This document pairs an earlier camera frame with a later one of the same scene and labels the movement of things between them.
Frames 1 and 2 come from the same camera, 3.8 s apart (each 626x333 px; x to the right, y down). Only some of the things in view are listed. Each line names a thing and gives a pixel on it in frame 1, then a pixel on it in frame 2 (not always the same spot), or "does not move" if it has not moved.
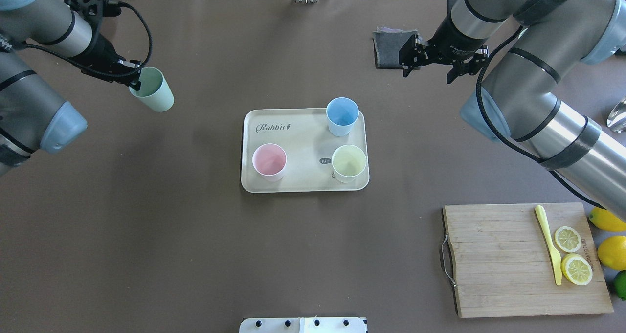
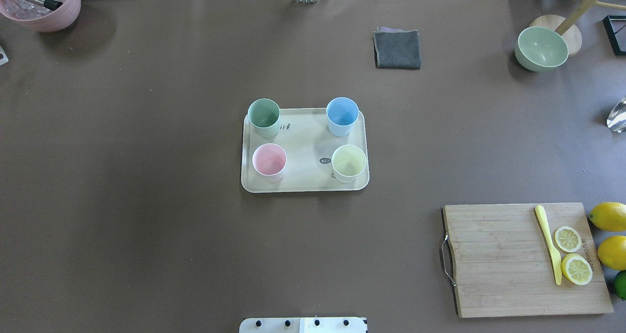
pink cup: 269,161 does not move
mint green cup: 155,92 → 264,115
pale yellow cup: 347,162 does not move
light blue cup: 341,114 does not move
